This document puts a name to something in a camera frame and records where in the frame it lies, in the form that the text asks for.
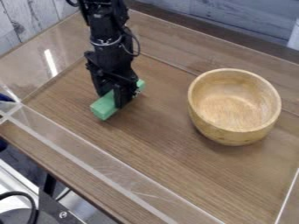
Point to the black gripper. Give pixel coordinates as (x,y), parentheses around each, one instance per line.
(110,66)

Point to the green rectangular block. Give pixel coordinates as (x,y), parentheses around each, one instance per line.
(103,106)

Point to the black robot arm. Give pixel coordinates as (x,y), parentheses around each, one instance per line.
(111,38)

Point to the brown wooden bowl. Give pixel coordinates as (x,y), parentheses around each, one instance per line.
(234,106)

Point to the black table leg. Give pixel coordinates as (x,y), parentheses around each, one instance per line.
(50,185)

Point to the clear acrylic enclosure wall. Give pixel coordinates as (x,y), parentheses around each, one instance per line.
(143,165)

